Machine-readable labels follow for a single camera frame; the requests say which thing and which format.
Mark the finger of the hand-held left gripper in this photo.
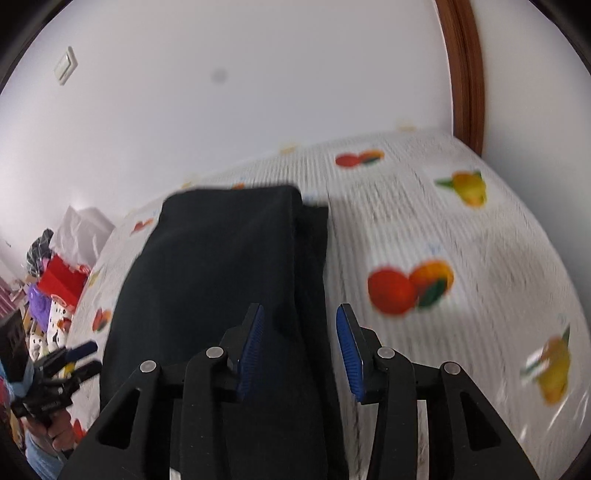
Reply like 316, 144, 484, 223
36, 340, 99, 371
59, 359, 103, 385

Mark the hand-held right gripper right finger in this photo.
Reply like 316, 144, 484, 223
335, 303, 541, 480

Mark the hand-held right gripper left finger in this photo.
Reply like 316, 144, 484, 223
58, 302, 267, 480

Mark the black sweater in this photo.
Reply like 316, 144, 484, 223
99, 184, 362, 480

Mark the person's left forearm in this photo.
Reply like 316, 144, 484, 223
22, 433, 66, 480

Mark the person's left hand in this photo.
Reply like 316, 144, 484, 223
43, 408, 78, 457

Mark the white polka dot cloth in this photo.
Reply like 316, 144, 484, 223
29, 295, 78, 361

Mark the purple bag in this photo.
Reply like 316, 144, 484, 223
25, 283, 52, 332

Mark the red bag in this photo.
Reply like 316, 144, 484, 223
36, 253, 92, 308

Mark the black and white patterned cloth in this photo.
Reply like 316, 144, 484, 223
25, 228, 57, 278

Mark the white plastic bag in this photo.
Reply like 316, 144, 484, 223
48, 205, 116, 269

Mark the fruit print white tablecloth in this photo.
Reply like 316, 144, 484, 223
60, 129, 581, 480

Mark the white wall light switch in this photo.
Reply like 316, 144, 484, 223
52, 45, 79, 84

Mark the brown wooden door frame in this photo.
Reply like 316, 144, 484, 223
434, 0, 487, 158

